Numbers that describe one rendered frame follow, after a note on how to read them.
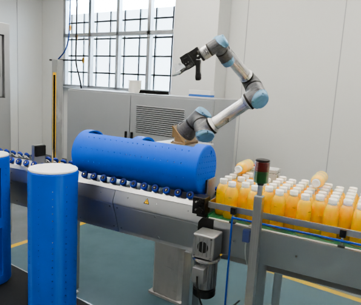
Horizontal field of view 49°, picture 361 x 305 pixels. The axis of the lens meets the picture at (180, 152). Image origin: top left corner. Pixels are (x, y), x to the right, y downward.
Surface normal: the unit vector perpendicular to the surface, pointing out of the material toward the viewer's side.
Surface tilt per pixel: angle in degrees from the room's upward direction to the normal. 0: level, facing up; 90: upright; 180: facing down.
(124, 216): 109
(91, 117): 90
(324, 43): 90
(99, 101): 90
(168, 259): 90
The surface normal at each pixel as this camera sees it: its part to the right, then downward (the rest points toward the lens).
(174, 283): -0.57, 0.11
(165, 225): -0.46, 0.44
